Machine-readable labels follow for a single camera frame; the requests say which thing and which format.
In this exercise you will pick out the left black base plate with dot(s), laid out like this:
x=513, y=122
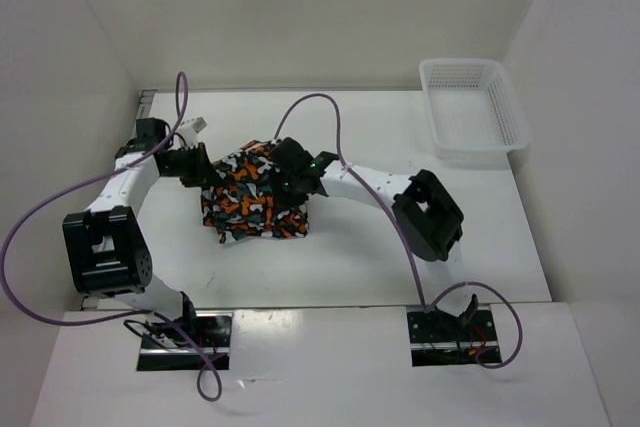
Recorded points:
x=162, y=348

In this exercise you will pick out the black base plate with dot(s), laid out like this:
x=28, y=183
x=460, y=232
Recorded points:
x=162, y=348
x=432, y=344

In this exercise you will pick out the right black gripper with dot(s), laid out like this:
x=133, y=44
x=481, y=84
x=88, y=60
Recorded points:
x=280, y=198

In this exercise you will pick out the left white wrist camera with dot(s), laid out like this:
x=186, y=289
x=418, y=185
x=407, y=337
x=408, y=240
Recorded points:
x=189, y=130

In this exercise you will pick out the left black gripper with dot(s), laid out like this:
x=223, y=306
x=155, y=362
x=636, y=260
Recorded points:
x=204, y=175

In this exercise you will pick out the white plastic basket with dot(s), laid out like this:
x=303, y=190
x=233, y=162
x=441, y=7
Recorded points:
x=473, y=110

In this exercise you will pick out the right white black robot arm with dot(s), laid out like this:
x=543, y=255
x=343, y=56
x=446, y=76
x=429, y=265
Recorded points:
x=420, y=207

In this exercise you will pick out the orange camouflage shorts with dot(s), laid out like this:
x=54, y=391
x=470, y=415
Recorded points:
x=244, y=204

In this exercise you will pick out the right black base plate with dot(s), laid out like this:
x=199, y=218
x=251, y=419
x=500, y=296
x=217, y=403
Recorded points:
x=432, y=344

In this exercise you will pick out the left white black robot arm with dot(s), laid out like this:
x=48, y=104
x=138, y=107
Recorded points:
x=107, y=252

